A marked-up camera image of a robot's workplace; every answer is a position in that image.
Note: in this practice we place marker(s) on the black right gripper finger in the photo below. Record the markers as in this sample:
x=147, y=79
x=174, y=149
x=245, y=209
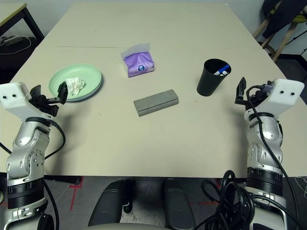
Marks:
x=241, y=91
x=270, y=83

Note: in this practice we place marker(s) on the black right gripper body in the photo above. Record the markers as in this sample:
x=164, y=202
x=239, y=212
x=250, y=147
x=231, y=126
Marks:
x=256, y=99

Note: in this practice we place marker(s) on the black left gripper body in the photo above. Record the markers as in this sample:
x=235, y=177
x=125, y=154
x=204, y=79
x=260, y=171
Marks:
x=45, y=103

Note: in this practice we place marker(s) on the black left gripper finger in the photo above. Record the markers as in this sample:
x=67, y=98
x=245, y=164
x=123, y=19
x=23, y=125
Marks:
x=61, y=94
x=36, y=90

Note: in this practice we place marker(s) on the white tissue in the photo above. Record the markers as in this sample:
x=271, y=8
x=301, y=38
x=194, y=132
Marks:
x=75, y=85

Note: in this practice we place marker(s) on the white pen with blue cap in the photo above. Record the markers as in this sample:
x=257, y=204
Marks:
x=223, y=73

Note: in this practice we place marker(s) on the light green plate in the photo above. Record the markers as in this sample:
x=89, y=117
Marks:
x=88, y=74

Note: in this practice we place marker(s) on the grey glasses case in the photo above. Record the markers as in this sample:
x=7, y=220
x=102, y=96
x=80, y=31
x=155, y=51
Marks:
x=156, y=101

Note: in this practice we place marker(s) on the blue marker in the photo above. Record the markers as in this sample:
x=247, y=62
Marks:
x=224, y=69

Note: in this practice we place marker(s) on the black cup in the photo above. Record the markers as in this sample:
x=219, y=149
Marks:
x=208, y=81

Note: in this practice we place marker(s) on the light blue plate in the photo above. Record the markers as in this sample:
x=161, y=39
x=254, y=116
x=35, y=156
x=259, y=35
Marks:
x=96, y=93

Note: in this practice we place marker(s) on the wooden stool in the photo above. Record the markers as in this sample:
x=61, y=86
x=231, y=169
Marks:
x=280, y=45

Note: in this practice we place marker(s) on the black tripod stand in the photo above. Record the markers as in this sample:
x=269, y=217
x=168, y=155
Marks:
x=299, y=43

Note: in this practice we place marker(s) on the white power adapter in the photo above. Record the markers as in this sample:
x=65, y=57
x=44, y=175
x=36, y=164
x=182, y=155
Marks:
x=12, y=40

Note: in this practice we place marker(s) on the black jacket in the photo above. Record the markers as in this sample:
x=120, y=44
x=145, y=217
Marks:
x=280, y=16

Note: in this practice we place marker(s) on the yellow stool cushion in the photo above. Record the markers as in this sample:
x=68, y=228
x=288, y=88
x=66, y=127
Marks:
x=299, y=18

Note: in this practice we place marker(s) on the purple tissue pack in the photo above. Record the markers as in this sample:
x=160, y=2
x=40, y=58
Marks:
x=139, y=63

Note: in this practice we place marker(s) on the dark robot left leg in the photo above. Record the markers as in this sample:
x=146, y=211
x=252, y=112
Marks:
x=110, y=203

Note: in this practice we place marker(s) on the dark robot leg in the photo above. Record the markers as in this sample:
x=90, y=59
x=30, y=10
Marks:
x=180, y=203
x=110, y=203

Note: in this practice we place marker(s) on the dark robot right leg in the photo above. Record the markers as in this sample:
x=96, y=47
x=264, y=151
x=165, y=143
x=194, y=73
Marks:
x=180, y=203

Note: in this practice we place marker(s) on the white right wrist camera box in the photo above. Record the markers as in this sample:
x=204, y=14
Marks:
x=280, y=98

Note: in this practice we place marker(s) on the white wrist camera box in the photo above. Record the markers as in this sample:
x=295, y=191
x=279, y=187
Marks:
x=15, y=100
x=280, y=98

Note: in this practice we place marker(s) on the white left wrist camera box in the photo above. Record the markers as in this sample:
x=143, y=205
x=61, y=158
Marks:
x=15, y=100

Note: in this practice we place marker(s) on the beige side table black frame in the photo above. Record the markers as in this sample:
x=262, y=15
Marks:
x=14, y=14

